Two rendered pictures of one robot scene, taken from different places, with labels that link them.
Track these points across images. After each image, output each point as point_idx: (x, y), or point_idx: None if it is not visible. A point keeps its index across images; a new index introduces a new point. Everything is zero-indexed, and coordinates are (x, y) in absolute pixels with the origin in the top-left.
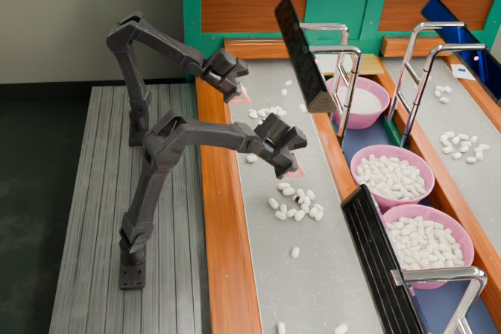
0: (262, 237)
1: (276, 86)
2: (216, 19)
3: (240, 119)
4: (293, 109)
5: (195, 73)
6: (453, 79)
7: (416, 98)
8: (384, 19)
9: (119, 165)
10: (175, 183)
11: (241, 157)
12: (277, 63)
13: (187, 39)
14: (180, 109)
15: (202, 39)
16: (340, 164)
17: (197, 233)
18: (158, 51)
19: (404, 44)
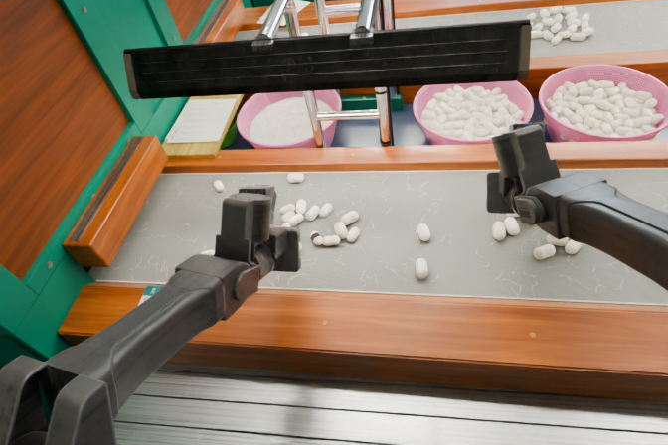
0: (627, 282)
1: (215, 205)
2: (19, 232)
3: (294, 273)
4: (288, 191)
5: (252, 287)
6: (280, 30)
7: (390, 23)
8: (176, 23)
9: None
10: (430, 440)
11: (410, 286)
12: (150, 194)
13: (15, 323)
14: (183, 399)
15: (36, 289)
16: (452, 151)
17: (583, 408)
18: (171, 356)
19: (221, 34)
